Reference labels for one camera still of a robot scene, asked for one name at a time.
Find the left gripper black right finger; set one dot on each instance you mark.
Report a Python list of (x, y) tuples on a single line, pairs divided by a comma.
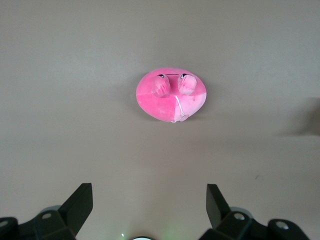
[(228, 222)]

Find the round pink plush toy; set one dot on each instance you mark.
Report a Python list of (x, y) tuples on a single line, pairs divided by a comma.
[(155, 105)]

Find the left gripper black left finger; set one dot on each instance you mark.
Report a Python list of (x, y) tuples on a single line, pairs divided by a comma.
[(65, 220)]

